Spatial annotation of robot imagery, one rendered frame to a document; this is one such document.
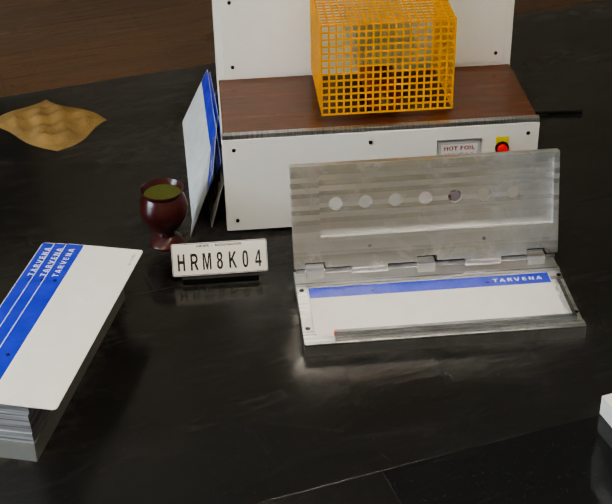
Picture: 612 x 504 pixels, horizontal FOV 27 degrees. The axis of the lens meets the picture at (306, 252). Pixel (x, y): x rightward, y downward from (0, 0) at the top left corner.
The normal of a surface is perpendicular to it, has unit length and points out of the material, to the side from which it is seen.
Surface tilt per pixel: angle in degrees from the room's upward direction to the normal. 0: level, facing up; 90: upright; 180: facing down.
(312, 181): 75
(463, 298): 0
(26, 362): 0
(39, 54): 0
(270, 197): 90
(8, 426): 90
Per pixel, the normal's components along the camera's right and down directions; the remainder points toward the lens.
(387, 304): -0.02, -0.84
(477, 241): 0.08, 0.31
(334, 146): 0.09, 0.54
